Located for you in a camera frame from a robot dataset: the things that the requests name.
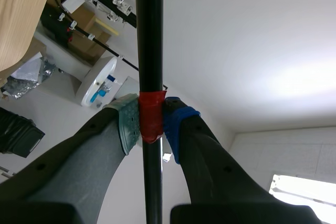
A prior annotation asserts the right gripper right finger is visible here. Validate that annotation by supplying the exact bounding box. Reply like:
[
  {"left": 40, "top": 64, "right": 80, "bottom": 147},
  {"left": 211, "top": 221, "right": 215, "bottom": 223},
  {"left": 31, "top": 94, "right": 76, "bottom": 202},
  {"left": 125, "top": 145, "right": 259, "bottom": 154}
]
[{"left": 163, "top": 97, "right": 323, "bottom": 224}]

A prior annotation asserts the silver foil bag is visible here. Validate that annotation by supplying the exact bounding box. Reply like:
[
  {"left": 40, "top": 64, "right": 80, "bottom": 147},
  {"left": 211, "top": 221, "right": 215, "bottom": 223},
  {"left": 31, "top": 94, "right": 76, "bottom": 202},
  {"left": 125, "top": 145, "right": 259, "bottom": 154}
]
[{"left": 2, "top": 52, "right": 57, "bottom": 101}]

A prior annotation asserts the white wash basin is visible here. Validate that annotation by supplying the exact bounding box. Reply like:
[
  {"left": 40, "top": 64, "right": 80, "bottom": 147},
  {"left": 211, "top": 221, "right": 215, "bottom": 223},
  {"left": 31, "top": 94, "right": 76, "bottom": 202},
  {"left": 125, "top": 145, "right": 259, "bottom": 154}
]
[{"left": 70, "top": 56, "right": 119, "bottom": 108}]

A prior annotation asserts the long black rod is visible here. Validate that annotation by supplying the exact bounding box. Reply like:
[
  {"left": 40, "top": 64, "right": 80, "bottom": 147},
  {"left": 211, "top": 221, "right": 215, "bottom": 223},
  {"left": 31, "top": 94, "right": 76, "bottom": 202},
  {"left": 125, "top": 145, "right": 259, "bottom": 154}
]
[{"left": 133, "top": 0, "right": 167, "bottom": 224}]

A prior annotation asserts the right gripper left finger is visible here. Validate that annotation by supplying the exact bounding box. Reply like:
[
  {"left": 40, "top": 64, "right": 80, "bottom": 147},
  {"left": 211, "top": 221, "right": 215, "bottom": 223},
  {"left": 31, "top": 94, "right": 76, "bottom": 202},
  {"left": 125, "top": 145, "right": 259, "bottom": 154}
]
[{"left": 0, "top": 93, "right": 141, "bottom": 224}]

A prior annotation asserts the brown cardboard box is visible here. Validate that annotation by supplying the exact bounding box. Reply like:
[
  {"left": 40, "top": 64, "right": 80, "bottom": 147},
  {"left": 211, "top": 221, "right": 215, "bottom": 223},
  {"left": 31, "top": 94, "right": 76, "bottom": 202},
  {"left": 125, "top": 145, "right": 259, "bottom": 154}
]
[
  {"left": 68, "top": 3, "right": 97, "bottom": 35},
  {"left": 67, "top": 27, "right": 112, "bottom": 65}
]

